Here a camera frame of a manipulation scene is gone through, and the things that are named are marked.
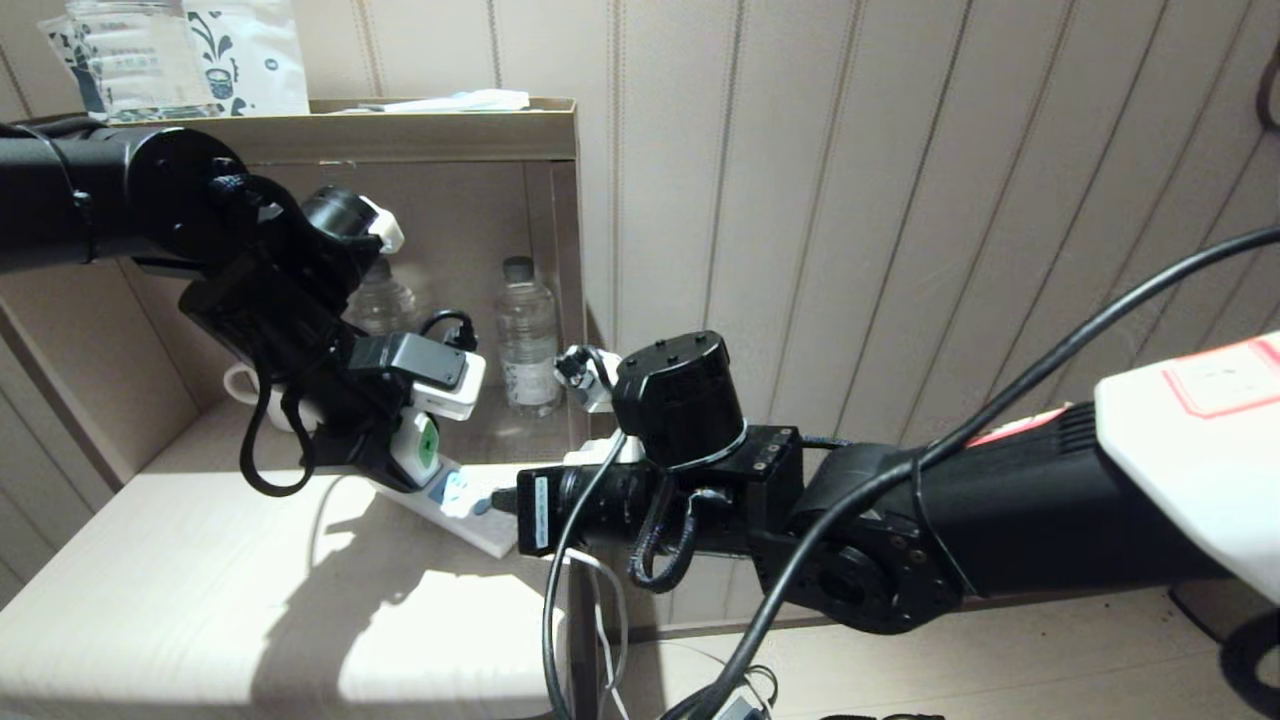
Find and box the white power strip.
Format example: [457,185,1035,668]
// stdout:
[375,455,546,559]

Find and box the green mosquito repellent plug-in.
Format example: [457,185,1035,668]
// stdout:
[390,408,442,491]

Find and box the white ribbed mug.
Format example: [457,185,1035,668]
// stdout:
[224,362,301,433]

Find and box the small water bottle black cap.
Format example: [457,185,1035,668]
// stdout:
[345,255,419,338]
[495,257,563,418]

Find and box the flat white paper packet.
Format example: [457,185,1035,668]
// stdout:
[335,88,531,114]

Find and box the white printed bag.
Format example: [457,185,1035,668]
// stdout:
[183,0,309,116]
[38,18,111,116]

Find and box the large clear water bottle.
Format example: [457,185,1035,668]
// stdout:
[65,0,223,123]

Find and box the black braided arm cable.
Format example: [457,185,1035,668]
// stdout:
[238,380,316,498]
[627,490,701,593]

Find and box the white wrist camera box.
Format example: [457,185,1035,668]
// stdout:
[348,310,488,422]
[553,344,619,414]

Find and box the thin black camera cable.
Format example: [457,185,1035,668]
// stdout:
[542,435,626,720]

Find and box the black floor cable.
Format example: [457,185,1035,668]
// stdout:
[660,665,781,720]

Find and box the black smooth arm cable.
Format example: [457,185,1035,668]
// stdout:
[660,228,1280,720]

